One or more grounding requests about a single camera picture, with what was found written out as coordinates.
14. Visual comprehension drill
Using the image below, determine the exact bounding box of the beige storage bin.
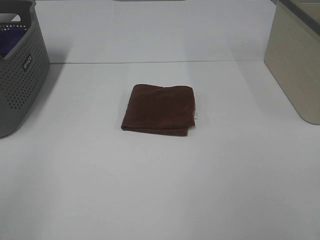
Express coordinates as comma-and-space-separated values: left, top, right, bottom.
264, 0, 320, 125

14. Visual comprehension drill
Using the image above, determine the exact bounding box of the brown towel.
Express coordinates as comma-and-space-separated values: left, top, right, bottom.
121, 84, 196, 137

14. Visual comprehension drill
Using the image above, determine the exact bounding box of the purple cloth in basket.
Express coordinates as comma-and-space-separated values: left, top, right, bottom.
0, 27, 27, 58

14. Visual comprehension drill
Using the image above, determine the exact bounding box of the grey perforated laundry basket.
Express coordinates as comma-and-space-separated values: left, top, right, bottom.
0, 0, 50, 137

